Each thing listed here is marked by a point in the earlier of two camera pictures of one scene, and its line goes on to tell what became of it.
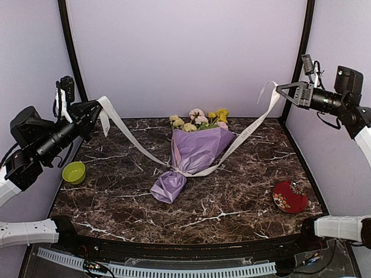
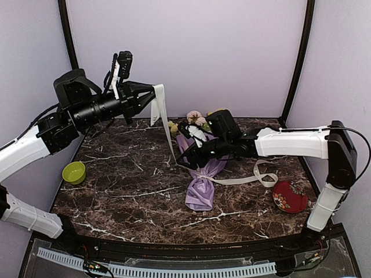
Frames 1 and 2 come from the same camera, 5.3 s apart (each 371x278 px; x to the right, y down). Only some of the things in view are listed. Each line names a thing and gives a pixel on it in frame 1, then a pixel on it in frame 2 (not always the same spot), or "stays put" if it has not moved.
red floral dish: (290, 197) stays put
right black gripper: (304, 87) -> (194, 155)
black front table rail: (144, 249) stays put
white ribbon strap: (106, 106) -> (157, 106)
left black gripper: (85, 121) -> (130, 101)
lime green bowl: (74, 172) stays put
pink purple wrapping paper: (192, 151) -> (200, 194)
